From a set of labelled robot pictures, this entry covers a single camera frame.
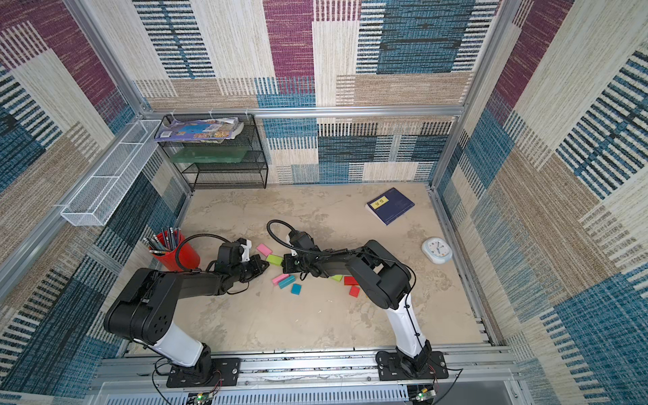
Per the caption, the red small block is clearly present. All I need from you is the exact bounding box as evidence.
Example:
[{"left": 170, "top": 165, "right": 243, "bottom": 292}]
[{"left": 349, "top": 285, "right": 360, "bottom": 298}]

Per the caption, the red pen cup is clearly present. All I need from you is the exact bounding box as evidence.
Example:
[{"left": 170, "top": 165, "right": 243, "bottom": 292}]
[{"left": 151, "top": 228, "right": 200, "bottom": 273}]

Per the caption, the dark blue notebook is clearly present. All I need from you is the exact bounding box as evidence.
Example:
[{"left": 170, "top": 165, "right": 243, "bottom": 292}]
[{"left": 366, "top": 187, "right": 415, "bottom": 225}]

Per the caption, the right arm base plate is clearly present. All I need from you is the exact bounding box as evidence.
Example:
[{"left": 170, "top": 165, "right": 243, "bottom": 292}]
[{"left": 376, "top": 351, "right": 449, "bottom": 381}]

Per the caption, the colourful magazine on rack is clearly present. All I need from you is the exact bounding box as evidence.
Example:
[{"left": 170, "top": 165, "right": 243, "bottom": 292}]
[{"left": 154, "top": 117, "right": 245, "bottom": 143}]

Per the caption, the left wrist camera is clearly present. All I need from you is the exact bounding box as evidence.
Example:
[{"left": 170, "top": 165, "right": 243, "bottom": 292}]
[{"left": 216, "top": 238, "right": 252, "bottom": 267}]

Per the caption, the green tray in rack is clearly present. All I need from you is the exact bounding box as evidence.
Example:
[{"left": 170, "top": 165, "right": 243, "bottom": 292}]
[{"left": 170, "top": 147, "right": 248, "bottom": 164}]

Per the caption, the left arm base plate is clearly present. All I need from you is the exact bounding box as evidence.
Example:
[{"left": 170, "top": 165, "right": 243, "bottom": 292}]
[{"left": 166, "top": 358, "right": 241, "bottom": 388}]

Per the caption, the teal long block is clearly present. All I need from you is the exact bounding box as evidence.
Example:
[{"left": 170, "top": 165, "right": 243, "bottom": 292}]
[{"left": 278, "top": 275, "right": 295, "bottom": 289}]

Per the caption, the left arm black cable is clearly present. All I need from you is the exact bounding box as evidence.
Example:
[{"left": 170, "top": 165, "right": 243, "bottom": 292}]
[{"left": 174, "top": 232, "right": 234, "bottom": 274}]

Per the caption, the white round clock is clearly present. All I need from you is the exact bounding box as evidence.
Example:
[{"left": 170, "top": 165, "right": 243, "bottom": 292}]
[{"left": 422, "top": 237, "right": 453, "bottom": 264}]

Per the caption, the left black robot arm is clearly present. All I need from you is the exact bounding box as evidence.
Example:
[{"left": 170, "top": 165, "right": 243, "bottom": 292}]
[{"left": 103, "top": 255, "right": 269, "bottom": 368}]

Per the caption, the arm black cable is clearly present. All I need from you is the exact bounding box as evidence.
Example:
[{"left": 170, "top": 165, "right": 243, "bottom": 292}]
[
  {"left": 174, "top": 232, "right": 234, "bottom": 274},
  {"left": 266, "top": 218, "right": 325, "bottom": 254}
]

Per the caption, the pink block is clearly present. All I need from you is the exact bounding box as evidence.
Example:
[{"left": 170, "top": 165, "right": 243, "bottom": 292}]
[
  {"left": 256, "top": 244, "right": 273, "bottom": 257},
  {"left": 272, "top": 273, "right": 290, "bottom": 285}
]

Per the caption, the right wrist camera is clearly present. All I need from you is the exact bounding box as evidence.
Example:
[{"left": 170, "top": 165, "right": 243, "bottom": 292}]
[{"left": 288, "top": 231, "right": 321, "bottom": 256}]

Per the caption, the white wire wall basket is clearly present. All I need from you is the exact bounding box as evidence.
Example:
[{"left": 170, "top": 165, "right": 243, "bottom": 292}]
[{"left": 61, "top": 120, "right": 160, "bottom": 227}]

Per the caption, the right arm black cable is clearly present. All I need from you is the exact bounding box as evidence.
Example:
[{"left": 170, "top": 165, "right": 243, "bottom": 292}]
[{"left": 266, "top": 218, "right": 325, "bottom": 254}]

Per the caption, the black wire shelf rack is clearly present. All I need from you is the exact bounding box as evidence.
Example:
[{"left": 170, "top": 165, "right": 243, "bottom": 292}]
[{"left": 154, "top": 113, "right": 268, "bottom": 192}]

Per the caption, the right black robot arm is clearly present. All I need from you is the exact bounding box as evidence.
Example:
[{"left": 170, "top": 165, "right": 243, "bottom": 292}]
[{"left": 282, "top": 240, "right": 432, "bottom": 377}]

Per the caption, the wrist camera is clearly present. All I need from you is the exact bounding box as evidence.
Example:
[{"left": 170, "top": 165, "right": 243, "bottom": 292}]
[
  {"left": 288, "top": 231, "right": 321, "bottom": 256},
  {"left": 216, "top": 238, "right": 252, "bottom": 267}
]

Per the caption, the red long block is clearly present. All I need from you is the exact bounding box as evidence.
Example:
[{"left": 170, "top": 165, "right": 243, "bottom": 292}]
[{"left": 344, "top": 276, "right": 359, "bottom": 286}]

